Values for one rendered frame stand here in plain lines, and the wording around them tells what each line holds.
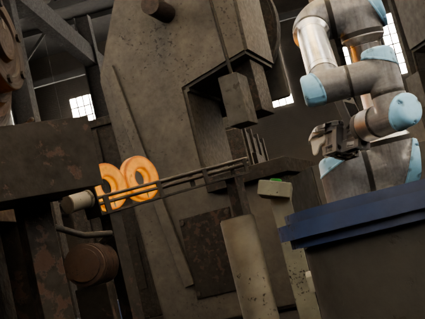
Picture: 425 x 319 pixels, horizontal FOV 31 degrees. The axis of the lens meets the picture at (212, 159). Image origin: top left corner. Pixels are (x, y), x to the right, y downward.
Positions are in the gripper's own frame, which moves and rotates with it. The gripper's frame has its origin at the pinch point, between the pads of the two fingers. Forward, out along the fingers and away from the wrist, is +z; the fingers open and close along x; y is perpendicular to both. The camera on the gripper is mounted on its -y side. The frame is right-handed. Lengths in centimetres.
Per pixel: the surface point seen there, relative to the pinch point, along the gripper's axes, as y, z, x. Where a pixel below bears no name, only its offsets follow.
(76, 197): 8, 70, -38
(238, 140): -210, 558, 309
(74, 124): 16, -16, -68
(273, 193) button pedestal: -1, 55, 25
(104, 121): -144, 415, 94
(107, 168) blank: -4, 76, -26
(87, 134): 17, -16, -65
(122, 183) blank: -1, 77, -20
